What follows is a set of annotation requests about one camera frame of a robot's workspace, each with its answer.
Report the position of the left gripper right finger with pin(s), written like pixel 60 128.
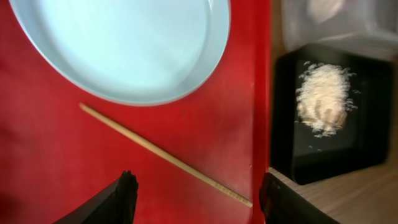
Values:
pixel 281 205

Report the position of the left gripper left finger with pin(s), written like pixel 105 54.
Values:
pixel 116 204

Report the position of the wooden chopstick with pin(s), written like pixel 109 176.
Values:
pixel 165 155

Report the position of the rice and peanut leftovers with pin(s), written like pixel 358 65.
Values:
pixel 323 100

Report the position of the light blue plate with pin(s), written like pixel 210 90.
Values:
pixel 131 52

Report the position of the black waste tray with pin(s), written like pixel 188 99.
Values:
pixel 364 139

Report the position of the red plastic tray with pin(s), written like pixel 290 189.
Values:
pixel 55 156

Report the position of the clear plastic bin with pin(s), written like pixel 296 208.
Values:
pixel 363 27

